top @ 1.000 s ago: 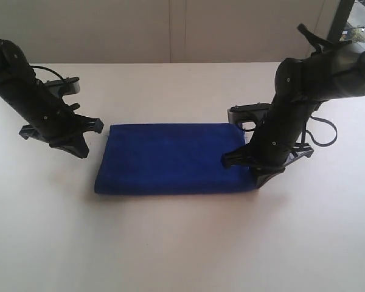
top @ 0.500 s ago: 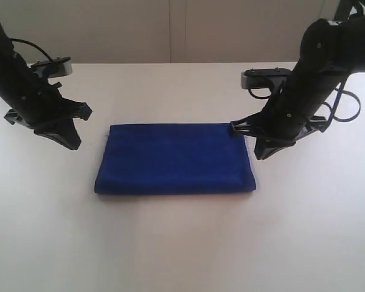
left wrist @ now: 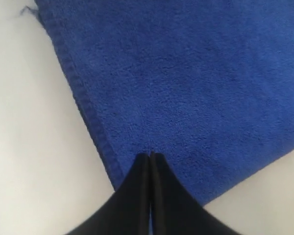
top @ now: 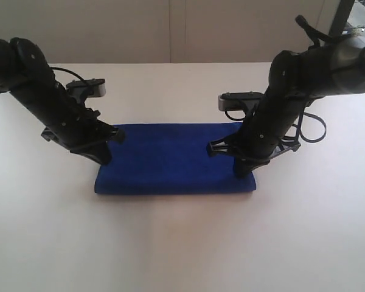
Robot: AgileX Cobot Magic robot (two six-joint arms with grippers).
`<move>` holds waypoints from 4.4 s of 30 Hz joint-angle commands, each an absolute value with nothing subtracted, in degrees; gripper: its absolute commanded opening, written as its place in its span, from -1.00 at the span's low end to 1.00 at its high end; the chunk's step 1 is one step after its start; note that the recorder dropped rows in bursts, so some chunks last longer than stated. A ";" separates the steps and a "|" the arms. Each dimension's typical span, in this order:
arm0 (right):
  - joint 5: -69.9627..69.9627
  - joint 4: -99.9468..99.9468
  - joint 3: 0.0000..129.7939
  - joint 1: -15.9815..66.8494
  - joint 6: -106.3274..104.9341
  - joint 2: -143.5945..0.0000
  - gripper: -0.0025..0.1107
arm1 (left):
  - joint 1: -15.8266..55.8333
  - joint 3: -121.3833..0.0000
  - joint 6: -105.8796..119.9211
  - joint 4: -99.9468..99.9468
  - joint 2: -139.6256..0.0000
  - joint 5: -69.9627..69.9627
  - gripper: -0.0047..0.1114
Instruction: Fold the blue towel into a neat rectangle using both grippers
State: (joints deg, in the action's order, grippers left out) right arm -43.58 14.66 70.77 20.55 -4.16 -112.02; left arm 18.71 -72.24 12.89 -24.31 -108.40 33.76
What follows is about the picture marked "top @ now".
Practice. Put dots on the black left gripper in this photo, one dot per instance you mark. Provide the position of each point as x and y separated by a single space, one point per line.
83 133

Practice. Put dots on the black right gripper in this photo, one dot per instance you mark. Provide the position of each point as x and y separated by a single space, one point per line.
260 133

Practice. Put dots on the blue microfiber towel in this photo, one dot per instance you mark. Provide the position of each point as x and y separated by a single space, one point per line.
170 159

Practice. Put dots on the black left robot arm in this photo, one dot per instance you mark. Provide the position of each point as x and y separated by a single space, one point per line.
26 75

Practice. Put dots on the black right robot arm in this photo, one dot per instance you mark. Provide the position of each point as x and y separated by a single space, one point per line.
330 70

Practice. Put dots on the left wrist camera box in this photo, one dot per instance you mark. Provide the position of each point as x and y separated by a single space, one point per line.
93 88

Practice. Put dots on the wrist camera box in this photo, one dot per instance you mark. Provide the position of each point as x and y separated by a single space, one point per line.
93 88
238 101

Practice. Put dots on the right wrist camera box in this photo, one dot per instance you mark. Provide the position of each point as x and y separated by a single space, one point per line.
238 101

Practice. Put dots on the black window frame post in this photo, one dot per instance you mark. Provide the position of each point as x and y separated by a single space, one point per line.
341 16

